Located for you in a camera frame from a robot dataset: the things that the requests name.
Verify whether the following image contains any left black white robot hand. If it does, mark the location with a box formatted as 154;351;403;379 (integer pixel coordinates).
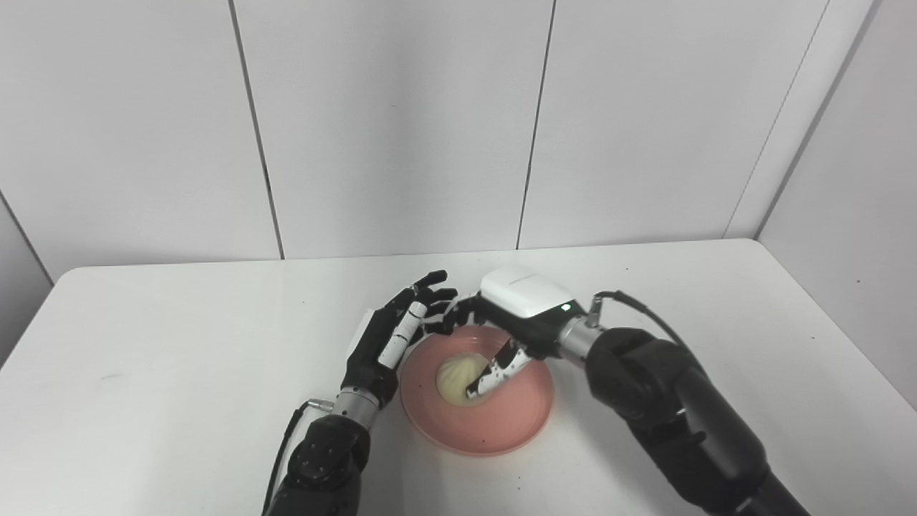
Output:
341;270;459;411

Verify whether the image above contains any pink round plate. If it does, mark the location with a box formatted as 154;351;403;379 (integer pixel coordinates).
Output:
400;326;556;458

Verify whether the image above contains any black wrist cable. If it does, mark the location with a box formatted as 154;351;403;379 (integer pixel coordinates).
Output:
261;399;335;516
587;290;693;353

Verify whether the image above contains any cream steamed bun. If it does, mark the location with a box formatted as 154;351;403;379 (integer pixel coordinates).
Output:
436;355;496;407

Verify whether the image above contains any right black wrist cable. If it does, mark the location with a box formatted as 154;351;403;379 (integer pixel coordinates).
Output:
587;290;693;353

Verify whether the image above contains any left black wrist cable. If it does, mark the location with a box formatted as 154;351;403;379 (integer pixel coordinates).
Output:
261;399;335;516

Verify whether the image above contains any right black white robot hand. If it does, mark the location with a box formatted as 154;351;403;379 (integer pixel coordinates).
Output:
424;265;582;400

